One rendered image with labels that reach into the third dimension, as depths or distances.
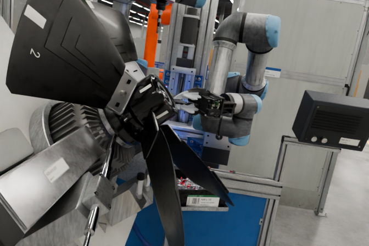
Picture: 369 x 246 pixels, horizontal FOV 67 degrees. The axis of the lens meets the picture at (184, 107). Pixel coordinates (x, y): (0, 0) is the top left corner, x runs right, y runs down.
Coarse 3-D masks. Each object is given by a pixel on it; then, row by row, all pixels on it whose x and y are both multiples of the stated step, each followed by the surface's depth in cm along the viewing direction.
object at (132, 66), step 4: (128, 64) 71; (132, 64) 72; (136, 64) 72; (128, 68) 71; (132, 68) 71; (136, 68) 72; (132, 72) 71; (136, 72) 71; (140, 72) 71; (136, 76) 70; (140, 76) 71; (144, 76) 71
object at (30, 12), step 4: (28, 8) 38; (32, 8) 39; (28, 12) 38; (32, 12) 39; (36, 12) 39; (28, 16) 38; (32, 16) 39; (36, 16) 39; (40, 16) 40; (32, 20) 39; (36, 20) 39; (40, 20) 40; (44, 20) 41; (40, 24) 40
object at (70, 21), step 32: (32, 0) 39; (64, 0) 44; (32, 32) 39; (64, 32) 44; (96, 32) 50; (32, 64) 39; (64, 64) 44; (96, 64) 51; (32, 96) 40; (64, 96) 46; (96, 96) 53
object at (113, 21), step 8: (96, 8) 77; (104, 8) 80; (112, 8) 83; (104, 16) 77; (112, 16) 79; (120, 16) 82; (104, 24) 74; (112, 24) 76; (120, 24) 79; (112, 32) 74; (120, 32) 76; (128, 32) 78; (112, 40) 73; (120, 40) 74; (128, 40) 76; (120, 48) 72; (128, 48) 74; (128, 56) 72; (136, 56) 74
